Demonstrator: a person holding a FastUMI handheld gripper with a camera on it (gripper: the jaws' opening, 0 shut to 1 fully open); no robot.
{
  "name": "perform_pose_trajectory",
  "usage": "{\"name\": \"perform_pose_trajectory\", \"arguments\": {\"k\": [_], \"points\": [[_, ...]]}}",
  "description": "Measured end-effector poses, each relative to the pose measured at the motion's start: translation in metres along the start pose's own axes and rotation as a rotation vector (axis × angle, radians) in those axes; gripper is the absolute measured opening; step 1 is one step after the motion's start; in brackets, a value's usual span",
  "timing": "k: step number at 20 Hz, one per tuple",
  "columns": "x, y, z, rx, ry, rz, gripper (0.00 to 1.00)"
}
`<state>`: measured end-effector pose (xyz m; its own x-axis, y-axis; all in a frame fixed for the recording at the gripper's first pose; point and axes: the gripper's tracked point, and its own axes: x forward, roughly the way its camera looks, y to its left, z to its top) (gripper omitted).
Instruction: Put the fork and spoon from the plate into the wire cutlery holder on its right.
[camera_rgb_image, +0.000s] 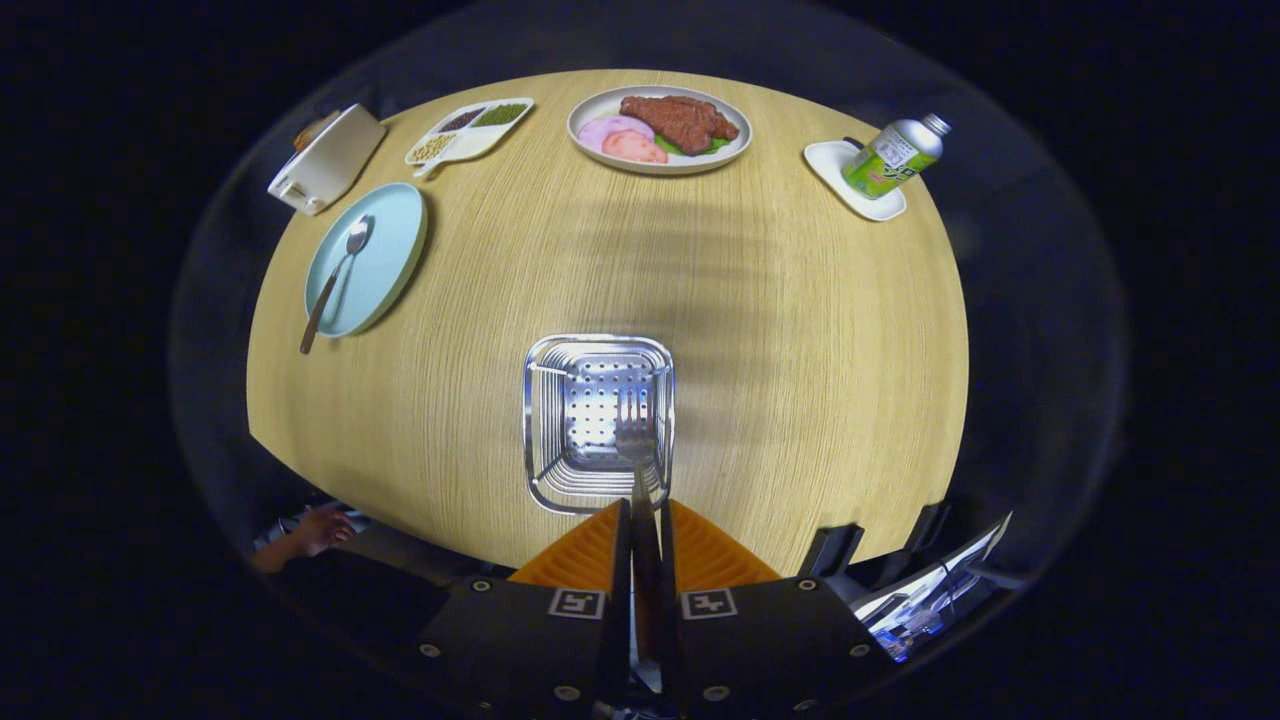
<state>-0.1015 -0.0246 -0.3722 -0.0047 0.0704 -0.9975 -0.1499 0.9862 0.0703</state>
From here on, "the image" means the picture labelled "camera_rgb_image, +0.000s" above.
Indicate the perforated steel basket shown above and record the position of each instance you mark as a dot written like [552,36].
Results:
[575,400]

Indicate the pile of green beans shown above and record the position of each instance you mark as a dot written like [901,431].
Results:
[500,114]

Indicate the pile of dark beans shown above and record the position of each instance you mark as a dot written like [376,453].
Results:
[462,120]

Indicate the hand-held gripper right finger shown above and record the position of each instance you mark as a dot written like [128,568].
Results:
[670,620]

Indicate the small white square dish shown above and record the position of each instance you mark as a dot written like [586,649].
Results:
[830,165]

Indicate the light blue plate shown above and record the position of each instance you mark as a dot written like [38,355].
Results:
[385,270]

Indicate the round beige food plate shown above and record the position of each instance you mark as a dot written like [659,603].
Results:
[600,104]

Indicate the white toaster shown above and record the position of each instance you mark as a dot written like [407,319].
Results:
[335,160]

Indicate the pink ham slice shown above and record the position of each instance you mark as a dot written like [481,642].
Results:
[610,128]
[635,148]

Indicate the silver laptop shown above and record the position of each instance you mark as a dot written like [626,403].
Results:
[940,585]

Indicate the green lettuce leaf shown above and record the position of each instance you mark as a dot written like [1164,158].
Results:
[720,145]

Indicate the steel fork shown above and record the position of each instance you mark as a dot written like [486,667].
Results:
[636,440]

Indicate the steel spoon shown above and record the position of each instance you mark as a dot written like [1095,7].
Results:
[357,237]

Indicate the pile of yellow beans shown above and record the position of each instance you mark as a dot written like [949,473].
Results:
[433,148]

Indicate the green label metal bottle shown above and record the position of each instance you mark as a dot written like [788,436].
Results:
[890,160]

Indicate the brown grilled meat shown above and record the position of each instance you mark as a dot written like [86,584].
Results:
[680,120]

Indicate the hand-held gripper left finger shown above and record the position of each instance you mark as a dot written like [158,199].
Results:
[622,600]

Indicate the brown toast slice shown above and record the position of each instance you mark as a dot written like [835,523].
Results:
[315,130]

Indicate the white divided dish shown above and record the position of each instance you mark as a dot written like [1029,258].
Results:
[470,146]

